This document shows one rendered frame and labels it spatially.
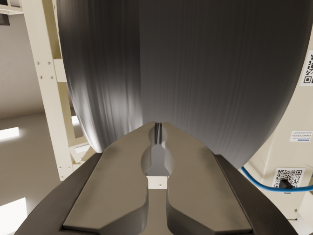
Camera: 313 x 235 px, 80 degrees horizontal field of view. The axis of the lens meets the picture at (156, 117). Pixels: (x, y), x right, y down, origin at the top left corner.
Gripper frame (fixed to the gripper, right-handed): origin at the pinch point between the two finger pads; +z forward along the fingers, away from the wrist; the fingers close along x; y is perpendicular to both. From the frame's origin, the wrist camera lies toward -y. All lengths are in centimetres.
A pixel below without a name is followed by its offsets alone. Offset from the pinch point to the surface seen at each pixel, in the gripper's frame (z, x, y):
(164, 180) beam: 49, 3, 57
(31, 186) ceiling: 236, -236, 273
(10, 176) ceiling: 264, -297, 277
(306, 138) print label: 27.6, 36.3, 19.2
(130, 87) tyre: 8.4, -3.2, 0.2
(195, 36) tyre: 9.0, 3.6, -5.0
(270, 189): 23.5, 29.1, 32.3
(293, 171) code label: 26, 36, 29
